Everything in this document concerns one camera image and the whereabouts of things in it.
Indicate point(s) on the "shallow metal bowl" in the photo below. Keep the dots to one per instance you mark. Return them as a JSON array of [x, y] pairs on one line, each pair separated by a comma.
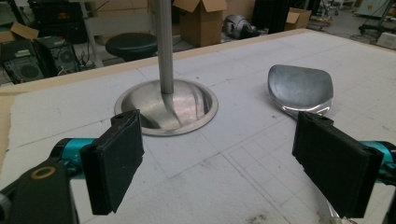
[[190, 105]]

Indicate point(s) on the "tall open cardboard box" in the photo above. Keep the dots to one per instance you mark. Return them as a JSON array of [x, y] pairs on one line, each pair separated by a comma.
[[200, 25]]

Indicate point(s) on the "black wheeled stand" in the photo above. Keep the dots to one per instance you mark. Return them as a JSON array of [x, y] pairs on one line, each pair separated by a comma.
[[378, 26]]

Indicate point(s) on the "silver grey bag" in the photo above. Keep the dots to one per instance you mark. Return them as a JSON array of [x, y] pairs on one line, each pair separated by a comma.
[[239, 26]]

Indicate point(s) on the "black computer case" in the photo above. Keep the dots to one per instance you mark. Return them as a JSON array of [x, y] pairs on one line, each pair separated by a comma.
[[59, 56]]

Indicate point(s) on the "black round stool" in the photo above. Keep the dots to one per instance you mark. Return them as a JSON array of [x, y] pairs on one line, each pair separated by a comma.
[[130, 45]]

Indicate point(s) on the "large metal serving spoon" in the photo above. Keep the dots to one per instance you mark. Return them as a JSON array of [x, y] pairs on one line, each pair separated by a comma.
[[299, 87]]

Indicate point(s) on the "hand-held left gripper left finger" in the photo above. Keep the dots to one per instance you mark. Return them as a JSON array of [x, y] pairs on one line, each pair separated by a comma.
[[112, 168]]

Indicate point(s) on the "black cabinet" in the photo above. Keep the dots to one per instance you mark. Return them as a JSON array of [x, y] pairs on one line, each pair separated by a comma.
[[271, 15]]

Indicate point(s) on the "small open cardboard box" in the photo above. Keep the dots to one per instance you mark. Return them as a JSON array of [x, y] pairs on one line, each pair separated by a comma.
[[297, 18]]

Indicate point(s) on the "white box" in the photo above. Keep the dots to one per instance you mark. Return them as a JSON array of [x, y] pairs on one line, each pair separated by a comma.
[[387, 40]]

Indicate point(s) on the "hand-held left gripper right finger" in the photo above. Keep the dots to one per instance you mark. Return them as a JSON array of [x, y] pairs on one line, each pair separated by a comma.
[[336, 168]]

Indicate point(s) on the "flat open cardboard box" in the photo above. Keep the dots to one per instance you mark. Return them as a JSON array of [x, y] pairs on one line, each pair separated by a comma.
[[21, 31]]

